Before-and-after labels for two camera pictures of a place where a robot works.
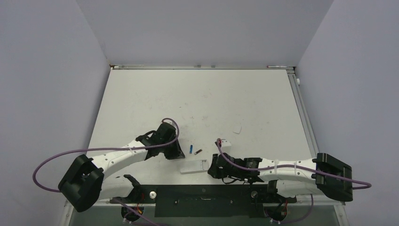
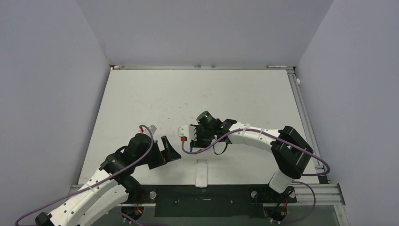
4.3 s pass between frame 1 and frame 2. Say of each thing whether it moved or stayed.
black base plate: stayed
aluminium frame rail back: stayed
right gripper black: moved
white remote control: moved
